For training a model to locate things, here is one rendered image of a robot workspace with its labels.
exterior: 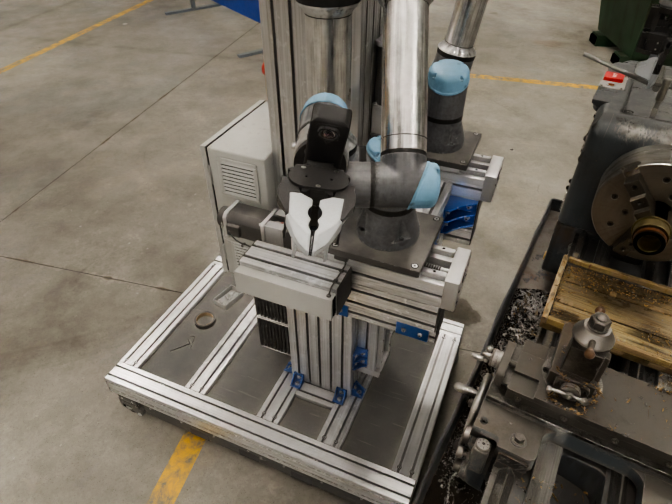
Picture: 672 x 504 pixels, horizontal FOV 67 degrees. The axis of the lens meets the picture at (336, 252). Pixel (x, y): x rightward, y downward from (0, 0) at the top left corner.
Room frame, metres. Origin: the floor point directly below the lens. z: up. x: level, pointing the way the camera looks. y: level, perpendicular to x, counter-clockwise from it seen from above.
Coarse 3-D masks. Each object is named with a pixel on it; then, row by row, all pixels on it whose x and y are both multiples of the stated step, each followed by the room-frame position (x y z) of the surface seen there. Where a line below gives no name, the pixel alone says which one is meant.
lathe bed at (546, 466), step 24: (576, 240) 1.33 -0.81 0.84; (600, 240) 1.30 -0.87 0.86; (600, 264) 1.18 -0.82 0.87; (624, 264) 1.21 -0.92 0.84; (648, 264) 1.20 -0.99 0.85; (552, 336) 0.89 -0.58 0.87; (624, 360) 0.84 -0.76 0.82; (552, 456) 0.55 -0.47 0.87; (576, 456) 0.57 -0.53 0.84; (504, 480) 0.50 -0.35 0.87; (528, 480) 0.51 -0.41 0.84; (552, 480) 0.50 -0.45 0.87; (576, 480) 0.55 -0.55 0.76; (600, 480) 0.52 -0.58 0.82; (624, 480) 0.50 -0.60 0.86
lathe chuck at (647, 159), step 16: (624, 160) 1.27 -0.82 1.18; (640, 160) 1.21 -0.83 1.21; (656, 160) 1.19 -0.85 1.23; (608, 176) 1.24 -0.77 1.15; (624, 176) 1.20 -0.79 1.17; (656, 176) 1.16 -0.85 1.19; (608, 192) 1.21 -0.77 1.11; (624, 192) 1.19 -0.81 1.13; (656, 192) 1.15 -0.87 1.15; (592, 208) 1.22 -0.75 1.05; (608, 208) 1.20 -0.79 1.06; (624, 208) 1.18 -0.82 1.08; (608, 224) 1.19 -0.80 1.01; (624, 224) 1.17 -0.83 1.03; (608, 240) 1.18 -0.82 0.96; (640, 256) 1.14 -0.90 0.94; (656, 256) 1.12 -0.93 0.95
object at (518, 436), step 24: (480, 408) 0.64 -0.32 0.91; (504, 408) 0.64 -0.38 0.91; (528, 408) 0.63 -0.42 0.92; (480, 432) 0.60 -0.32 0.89; (504, 432) 0.59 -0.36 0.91; (528, 432) 0.59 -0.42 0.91; (552, 432) 0.59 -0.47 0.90; (576, 432) 0.58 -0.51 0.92; (504, 456) 0.54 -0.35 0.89; (528, 456) 0.53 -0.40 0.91; (600, 456) 0.54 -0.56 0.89; (624, 456) 0.52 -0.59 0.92; (648, 480) 0.48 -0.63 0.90
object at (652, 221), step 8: (648, 216) 1.08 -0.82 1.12; (656, 216) 1.08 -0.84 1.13; (640, 224) 1.07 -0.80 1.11; (648, 224) 1.05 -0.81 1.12; (656, 224) 1.05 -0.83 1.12; (664, 224) 1.05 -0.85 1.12; (632, 232) 1.07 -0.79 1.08; (640, 232) 1.04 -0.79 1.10; (648, 232) 1.03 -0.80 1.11; (656, 232) 1.02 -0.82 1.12; (664, 232) 1.03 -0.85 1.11; (632, 240) 1.06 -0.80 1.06; (640, 240) 1.07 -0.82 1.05; (648, 240) 1.07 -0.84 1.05; (656, 240) 1.06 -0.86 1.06; (664, 240) 1.01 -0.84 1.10; (640, 248) 1.03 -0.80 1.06; (648, 248) 1.04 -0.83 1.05; (656, 248) 1.03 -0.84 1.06; (664, 248) 1.00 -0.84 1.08
